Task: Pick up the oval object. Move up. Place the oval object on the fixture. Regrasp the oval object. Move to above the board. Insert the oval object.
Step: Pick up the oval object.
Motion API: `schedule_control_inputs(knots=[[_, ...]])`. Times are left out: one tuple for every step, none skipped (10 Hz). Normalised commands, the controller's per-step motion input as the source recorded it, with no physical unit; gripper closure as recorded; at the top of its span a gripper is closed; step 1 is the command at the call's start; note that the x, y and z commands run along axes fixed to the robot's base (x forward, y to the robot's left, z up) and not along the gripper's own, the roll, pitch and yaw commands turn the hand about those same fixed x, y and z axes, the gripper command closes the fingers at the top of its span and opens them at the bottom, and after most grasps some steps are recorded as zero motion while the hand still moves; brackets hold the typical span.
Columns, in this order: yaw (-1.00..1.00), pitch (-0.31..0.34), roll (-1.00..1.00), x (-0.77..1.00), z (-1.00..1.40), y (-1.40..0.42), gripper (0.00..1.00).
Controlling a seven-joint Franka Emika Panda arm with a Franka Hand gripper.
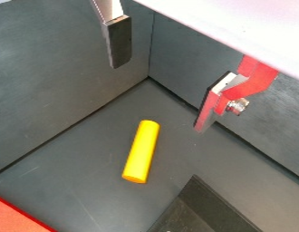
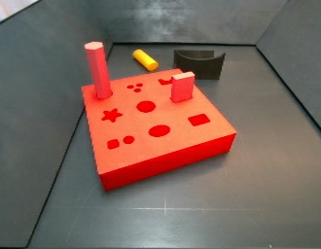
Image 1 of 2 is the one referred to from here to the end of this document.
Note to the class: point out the red shape sorter block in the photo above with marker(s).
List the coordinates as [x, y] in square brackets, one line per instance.
[16, 220]

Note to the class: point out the yellow oval peg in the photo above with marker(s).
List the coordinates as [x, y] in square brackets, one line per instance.
[136, 169]

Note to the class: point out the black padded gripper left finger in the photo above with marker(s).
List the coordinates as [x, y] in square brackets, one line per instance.
[116, 28]

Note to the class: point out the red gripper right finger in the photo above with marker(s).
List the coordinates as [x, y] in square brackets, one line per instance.
[226, 94]

